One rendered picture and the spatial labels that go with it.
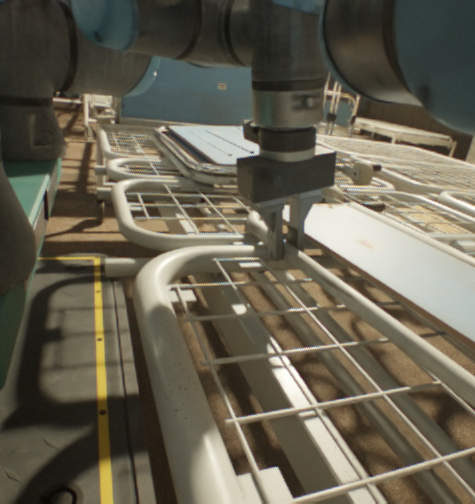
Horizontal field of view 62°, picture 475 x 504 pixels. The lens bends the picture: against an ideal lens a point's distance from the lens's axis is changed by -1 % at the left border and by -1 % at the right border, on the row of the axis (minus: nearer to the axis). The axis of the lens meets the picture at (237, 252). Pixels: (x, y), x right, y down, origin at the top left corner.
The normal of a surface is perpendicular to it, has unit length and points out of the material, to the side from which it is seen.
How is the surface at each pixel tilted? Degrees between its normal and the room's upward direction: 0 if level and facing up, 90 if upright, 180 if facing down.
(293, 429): 90
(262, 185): 90
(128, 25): 118
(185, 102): 90
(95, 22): 95
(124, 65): 106
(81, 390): 0
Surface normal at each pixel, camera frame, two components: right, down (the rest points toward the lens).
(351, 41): -0.97, 0.22
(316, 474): -0.93, 0.02
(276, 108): -0.42, 0.44
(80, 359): 0.13, -0.91
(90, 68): 0.62, 0.66
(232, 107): 0.33, 0.41
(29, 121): 0.77, 0.00
